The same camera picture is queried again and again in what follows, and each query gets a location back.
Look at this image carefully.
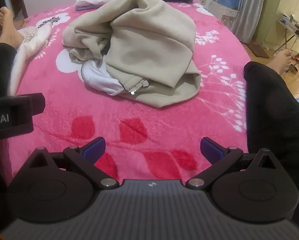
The beige zip hoodie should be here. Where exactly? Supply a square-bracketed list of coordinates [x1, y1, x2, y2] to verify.
[62, 0, 201, 108]

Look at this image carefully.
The folding side table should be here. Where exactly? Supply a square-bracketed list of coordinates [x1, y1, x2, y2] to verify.
[274, 15, 299, 72]

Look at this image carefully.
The person left leg black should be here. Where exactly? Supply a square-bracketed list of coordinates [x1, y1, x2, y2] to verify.
[0, 7, 23, 97]

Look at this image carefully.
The person leg black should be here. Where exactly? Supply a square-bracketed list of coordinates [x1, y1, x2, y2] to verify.
[0, 7, 23, 97]
[243, 49, 299, 224]

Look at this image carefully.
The pink floral blanket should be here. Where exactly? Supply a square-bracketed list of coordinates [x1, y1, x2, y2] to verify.
[0, 3, 249, 182]

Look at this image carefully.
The person right leg black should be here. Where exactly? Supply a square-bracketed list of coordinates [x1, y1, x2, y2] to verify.
[243, 49, 299, 224]

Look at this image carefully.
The folded purple cloth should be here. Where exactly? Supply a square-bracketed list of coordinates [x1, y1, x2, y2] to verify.
[75, 4, 101, 11]

